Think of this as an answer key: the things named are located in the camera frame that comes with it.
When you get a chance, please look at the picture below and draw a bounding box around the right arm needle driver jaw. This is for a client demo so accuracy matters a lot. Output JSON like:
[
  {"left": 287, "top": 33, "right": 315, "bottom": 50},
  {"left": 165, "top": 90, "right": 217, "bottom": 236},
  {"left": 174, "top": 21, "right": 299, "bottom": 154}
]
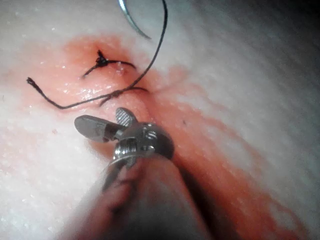
[
  {"left": 114, "top": 107, "right": 139, "bottom": 129},
  {"left": 74, "top": 114, "right": 126, "bottom": 142}
]

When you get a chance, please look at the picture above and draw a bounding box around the right arm needle driver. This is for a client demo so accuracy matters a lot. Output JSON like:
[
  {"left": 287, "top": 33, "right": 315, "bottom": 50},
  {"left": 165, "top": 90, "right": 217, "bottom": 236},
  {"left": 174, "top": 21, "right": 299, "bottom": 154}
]
[{"left": 113, "top": 121, "right": 175, "bottom": 169}]

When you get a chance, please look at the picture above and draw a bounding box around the black stitching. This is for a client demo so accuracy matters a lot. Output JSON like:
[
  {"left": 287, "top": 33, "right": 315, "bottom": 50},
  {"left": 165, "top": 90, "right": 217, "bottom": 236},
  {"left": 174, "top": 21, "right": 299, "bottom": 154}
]
[{"left": 79, "top": 48, "right": 136, "bottom": 80}]

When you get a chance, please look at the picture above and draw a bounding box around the black thread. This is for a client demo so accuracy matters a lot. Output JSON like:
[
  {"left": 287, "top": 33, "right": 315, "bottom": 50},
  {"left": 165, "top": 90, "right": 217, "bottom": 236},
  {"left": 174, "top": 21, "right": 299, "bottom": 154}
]
[{"left": 26, "top": 0, "right": 169, "bottom": 110}]

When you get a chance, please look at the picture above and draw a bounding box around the curved steel needle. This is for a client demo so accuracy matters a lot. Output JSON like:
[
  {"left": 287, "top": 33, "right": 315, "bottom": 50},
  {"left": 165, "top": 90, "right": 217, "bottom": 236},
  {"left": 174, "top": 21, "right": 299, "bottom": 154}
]
[{"left": 116, "top": 0, "right": 153, "bottom": 40}]

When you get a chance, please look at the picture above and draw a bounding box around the tissue pad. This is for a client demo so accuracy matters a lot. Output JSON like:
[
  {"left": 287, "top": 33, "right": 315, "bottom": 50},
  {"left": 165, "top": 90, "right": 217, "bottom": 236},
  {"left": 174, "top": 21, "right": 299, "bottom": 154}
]
[{"left": 0, "top": 0, "right": 320, "bottom": 240}]

